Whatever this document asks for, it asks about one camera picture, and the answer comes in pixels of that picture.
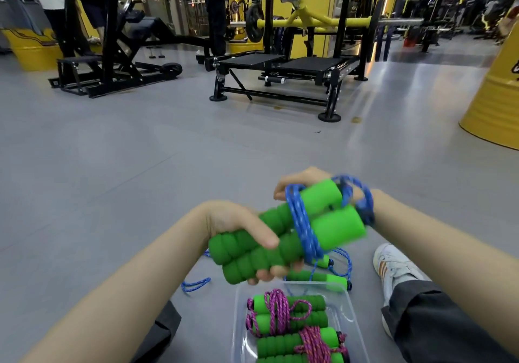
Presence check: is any person's right hand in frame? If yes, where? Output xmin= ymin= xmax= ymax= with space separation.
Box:
xmin=274 ymin=167 xmax=377 ymax=214

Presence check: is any person's left hand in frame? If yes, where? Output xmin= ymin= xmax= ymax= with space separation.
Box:
xmin=202 ymin=200 xmax=305 ymax=287

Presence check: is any blue skipping rope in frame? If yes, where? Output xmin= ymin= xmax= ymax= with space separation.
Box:
xmin=181 ymin=175 xmax=377 ymax=294
xmin=283 ymin=247 xmax=354 ymax=293

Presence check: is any clear plastic box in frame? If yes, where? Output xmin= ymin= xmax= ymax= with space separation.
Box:
xmin=231 ymin=280 xmax=370 ymax=363

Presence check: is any person's right forearm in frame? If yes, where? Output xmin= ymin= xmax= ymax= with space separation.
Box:
xmin=369 ymin=189 xmax=519 ymax=360

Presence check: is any person's left forearm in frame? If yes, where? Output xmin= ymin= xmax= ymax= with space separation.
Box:
xmin=20 ymin=208 xmax=216 ymax=363

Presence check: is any person's right white sneaker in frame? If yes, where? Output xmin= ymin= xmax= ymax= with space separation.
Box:
xmin=372 ymin=243 xmax=431 ymax=340

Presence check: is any person's left leg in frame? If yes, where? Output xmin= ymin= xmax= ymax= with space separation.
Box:
xmin=129 ymin=300 xmax=182 ymax=363

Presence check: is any person's leg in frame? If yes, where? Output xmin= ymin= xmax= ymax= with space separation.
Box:
xmin=129 ymin=300 xmax=182 ymax=363
xmin=381 ymin=280 xmax=518 ymax=363

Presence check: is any person's right leg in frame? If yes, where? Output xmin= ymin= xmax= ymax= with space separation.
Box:
xmin=381 ymin=280 xmax=518 ymax=363

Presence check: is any black squat rack platform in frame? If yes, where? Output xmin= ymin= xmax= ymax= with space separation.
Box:
xmin=196 ymin=0 xmax=391 ymax=123

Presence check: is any yellow barbell bar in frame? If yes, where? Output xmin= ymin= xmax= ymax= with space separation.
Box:
xmin=229 ymin=0 xmax=425 ymax=31

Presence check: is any black weight plate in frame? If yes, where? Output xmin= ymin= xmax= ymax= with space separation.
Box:
xmin=245 ymin=3 xmax=265 ymax=44

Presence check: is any black wheeled gym machine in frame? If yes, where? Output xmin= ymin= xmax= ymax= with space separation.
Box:
xmin=48 ymin=0 xmax=184 ymax=100

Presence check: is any large yellow barrel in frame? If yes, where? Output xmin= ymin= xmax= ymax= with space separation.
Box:
xmin=458 ymin=21 xmax=519 ymax=151

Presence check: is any black yellow gym machine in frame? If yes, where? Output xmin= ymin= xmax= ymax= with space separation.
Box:
xmin=471 ymin=1 xmax=513 ymax=42

